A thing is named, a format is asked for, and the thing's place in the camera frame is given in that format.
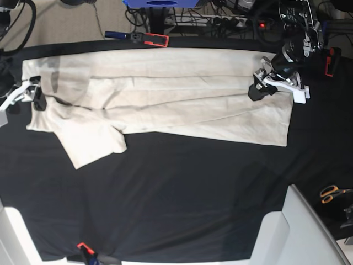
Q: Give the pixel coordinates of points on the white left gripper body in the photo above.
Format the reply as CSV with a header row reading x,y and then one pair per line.
x,y
293,84

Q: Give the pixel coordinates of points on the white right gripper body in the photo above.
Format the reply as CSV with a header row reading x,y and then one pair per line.
x,y
24,93

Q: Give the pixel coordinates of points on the white T-shirt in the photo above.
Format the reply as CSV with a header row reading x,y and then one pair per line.
x,y
95,99

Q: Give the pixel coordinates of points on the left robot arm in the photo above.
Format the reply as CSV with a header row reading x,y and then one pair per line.
x,y
281,73

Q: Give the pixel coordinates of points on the red black right clamp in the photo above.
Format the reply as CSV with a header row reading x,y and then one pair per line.
x,y
332,61

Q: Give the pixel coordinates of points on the red black clamp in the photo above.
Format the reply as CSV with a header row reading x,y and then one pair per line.
x,y
88,256
137,37
332,61

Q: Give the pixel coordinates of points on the white power strip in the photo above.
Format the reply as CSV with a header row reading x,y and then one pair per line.
x,y
197,20

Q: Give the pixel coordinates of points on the red black top clamp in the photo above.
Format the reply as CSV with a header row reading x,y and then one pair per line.
x,y
137,37

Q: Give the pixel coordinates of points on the blue box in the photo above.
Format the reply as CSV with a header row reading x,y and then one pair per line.
x,y
160,3

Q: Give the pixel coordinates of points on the black table cloth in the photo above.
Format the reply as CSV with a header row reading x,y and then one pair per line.
x,y
170,197

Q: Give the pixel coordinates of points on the white left side board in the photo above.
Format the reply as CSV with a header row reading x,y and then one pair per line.
x,y
17,246

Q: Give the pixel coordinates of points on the red black bottom clamp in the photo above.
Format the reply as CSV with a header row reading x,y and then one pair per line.
x,y
88,256

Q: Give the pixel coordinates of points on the orange handled scissors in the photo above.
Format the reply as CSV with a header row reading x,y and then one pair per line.
x,y
332,191

